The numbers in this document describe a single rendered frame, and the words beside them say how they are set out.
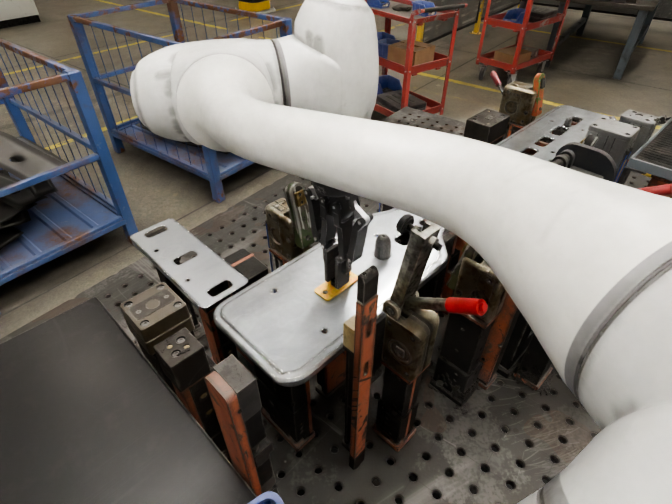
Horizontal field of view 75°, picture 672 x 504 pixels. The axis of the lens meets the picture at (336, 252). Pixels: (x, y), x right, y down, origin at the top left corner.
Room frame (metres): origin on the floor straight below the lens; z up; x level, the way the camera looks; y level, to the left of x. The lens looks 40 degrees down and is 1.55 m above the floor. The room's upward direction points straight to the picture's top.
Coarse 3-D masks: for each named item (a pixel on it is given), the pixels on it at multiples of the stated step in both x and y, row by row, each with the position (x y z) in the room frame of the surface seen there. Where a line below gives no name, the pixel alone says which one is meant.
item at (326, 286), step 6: (354, 276) 0.59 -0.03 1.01; (324, 282) 0.57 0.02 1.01; (330, 282) 0.57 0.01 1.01; (348, 282) 0.57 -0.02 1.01; (354, 282) 0.57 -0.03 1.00; (318, 288) 0.56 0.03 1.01; (324, 288) 0.56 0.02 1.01; (330, 288) 0.56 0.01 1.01; (342, 288) 0.56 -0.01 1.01; (318, 294) 0.54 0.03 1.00; (324, 294) 0.54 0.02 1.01; (330, 294) 0.54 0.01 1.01; (336, 294) 0.54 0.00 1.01
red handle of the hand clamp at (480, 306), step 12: (408, 300) 0.45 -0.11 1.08; (420, 300) 0.44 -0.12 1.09; (432, 300) 0.43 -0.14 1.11; (444, 300) 0.42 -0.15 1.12; (456, 300) 0.41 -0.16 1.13; (468, 300) 0.39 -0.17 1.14; (480, 300) 0.39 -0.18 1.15; (456, 312) 0.40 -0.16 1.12; (468, 312) 0.38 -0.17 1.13; (480, 312) 0.38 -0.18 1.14
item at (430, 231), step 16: (400, 224) 0.47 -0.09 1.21; (432, 224) 0.46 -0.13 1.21; (416, 240) 0.44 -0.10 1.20; (432, 240) 0.44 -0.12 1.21; (416, 256) 0.44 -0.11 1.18; (400, 272) 0.45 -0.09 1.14; (416, 272) 0.45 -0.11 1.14; (400, 288) 0.45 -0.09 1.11; (416, 288) 0.47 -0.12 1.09; (400, 304) 0.45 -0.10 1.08
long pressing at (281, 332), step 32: (544, 128) 1.25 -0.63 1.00; (576, 128) 1.25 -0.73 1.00; (544, 160) 1.05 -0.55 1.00; (352, 224) 0.76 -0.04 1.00; (384, 224) 0.76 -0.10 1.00; (416, 224) 0.76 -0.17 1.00; (320, 256) 0.65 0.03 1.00; (448, 256) 0.65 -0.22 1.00; (256, 288) 0.56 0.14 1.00; (288, 288) 0.56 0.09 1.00; (352, 288) 0.56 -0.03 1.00; (384, 288) 0.56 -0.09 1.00; (224, 320) 0.49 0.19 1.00; (256, 320) 0.49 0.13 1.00; (288, 320) 0.49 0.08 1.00; (320, 320) 0.49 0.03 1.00; (256, 352) 0.42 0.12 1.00; (288, 352) 0.42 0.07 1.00; (320, 352) 0.42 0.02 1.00; (288, 384) 0.37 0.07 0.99
